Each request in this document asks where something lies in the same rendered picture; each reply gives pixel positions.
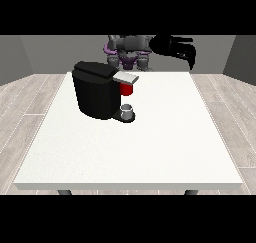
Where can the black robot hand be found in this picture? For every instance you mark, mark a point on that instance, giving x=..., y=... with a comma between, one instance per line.
x=166, y=46

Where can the pale grey machine lid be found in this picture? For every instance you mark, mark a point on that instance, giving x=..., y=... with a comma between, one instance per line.
x=126, y=77

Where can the red pod holder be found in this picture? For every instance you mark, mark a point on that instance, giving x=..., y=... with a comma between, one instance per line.
x=125, y=89

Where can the black coffee machine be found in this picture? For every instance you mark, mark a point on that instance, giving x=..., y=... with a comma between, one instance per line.
x=95, y=93

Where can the grey and purple robot trunk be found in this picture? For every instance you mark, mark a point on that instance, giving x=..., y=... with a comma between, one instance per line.
x=128, y=45

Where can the small grey cup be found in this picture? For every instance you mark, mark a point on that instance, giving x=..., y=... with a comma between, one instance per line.
x=126, y=111

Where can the dark table leg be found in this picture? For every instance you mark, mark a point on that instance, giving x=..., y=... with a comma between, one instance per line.
x=191, y=192
x=64, y=192

